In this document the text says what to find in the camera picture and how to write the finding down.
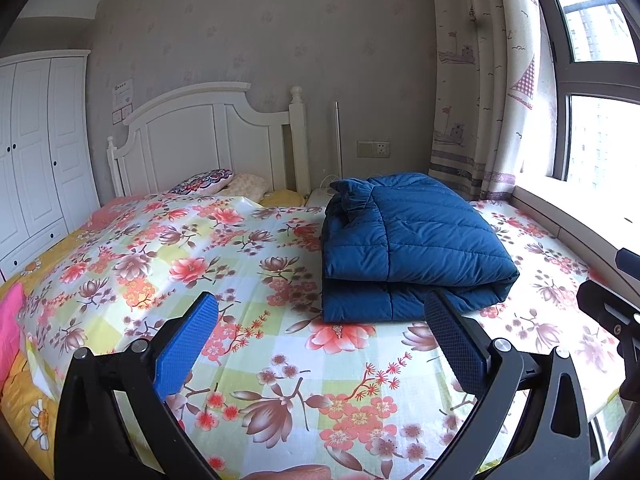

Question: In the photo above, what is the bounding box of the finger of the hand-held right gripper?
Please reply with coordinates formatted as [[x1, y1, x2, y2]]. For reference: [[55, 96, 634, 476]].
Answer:
[[576, 279, 640, 341], [616, 247, 640, 273]]

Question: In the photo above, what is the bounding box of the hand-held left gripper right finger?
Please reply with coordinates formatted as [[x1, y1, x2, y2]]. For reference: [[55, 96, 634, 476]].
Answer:
[[422, 290, 591, 480]]

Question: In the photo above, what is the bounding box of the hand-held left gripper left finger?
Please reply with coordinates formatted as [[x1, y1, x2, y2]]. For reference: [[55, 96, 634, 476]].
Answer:
[[54, 291, 221, 480]]

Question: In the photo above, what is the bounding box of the blue puffer jacket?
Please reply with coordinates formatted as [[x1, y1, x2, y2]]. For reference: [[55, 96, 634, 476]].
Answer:
[[320, 172, 521, 323]]

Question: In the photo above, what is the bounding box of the person's left hand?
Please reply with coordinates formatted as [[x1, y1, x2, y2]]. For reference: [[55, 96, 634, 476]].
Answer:
[[269, 464, 333, 480]]

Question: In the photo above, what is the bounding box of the white window sill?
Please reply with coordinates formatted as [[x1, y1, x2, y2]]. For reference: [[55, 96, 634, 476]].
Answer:
[[512, 182, 640, 271]]

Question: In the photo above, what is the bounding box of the floral quilt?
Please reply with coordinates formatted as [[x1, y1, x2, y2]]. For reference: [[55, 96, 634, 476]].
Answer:
[[17, 192, 631, 480]]

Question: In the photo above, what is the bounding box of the window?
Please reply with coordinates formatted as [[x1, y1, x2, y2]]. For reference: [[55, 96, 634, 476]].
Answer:
[[530, 0, 640, 191]]

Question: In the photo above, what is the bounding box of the patterned purple cushion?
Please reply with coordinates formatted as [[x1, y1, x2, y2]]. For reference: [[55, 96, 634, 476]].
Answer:
[[169, 169, 235, 195]]

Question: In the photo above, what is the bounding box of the cream pillow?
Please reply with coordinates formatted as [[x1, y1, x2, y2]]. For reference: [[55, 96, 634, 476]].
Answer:
[[224, 173, 273, 201]]

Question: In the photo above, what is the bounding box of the yellow bed sheet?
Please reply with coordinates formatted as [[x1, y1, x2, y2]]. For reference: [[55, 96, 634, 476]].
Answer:
[[0, 230, 166, 480]]

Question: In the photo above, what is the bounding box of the pink pillow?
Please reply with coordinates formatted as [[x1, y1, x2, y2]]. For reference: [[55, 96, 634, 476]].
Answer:
[[0, 282, 26, 381]]

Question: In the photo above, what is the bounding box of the yellow pillow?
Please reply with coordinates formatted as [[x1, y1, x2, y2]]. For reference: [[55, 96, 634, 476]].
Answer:
[[260, 189, 307, 207]]

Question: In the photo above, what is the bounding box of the white bed headboard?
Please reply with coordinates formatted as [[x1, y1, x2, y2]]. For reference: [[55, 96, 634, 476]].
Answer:
[[107, 82, 310, 198]]

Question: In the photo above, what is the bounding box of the printed curtain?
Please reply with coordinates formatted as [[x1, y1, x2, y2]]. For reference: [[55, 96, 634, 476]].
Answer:
[[429, 0, 558, 203]]

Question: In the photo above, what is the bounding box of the white wardrobe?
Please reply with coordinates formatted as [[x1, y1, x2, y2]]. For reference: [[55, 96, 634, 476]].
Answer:
[[0, 50, 101, 281]]

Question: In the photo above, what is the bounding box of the wall socket panel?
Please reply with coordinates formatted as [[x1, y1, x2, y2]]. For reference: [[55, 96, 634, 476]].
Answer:
[[356, 140, 391, 158]]

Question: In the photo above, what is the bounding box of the white wall paper notice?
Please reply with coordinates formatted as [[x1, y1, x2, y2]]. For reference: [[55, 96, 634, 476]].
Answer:
[[112, 78, 135, 110]]

